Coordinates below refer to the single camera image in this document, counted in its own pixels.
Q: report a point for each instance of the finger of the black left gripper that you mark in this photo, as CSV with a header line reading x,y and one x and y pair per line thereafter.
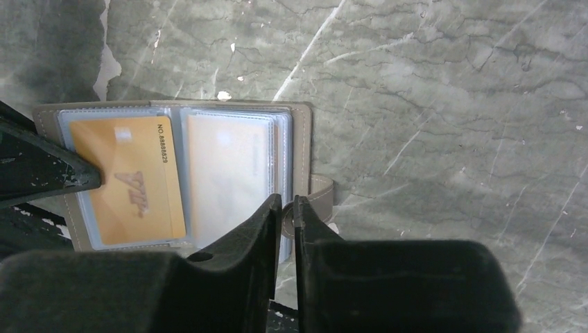
x,y
33,167

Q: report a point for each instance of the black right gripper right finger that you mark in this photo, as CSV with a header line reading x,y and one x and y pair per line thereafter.
x,y
397,285

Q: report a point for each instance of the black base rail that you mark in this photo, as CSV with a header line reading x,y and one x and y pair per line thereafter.
x,y
27,227

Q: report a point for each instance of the gold VIP credit card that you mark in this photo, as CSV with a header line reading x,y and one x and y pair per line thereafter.
x,y
139,201

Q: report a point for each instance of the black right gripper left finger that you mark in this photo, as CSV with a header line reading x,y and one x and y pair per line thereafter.
x,y
225,287

